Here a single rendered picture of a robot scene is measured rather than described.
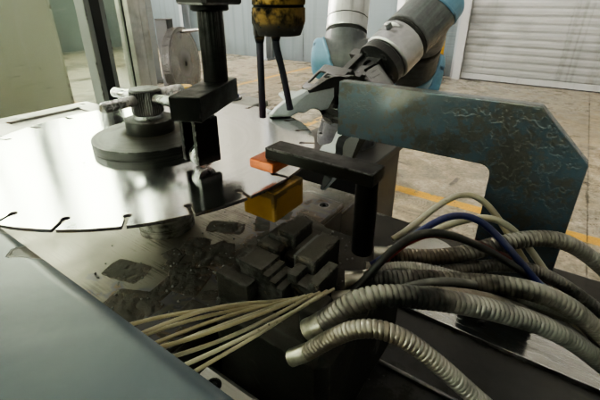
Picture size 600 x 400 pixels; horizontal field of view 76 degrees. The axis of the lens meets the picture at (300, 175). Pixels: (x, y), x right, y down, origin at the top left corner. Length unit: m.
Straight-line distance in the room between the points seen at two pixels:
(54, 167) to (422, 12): 0.49
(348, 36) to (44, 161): 0.50
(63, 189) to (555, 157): 0.41
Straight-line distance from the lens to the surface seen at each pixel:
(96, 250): 0.45
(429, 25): 0.61
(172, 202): 0.29
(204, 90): 0.33
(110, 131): 0.43
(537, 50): 6.15
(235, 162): 0.34
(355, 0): 0.74
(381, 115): 0.43
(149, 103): 0.40
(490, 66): 6.23
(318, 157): 0.27
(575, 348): 0.32
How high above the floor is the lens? 1.08
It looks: 25 degrees down
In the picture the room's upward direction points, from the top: straight up
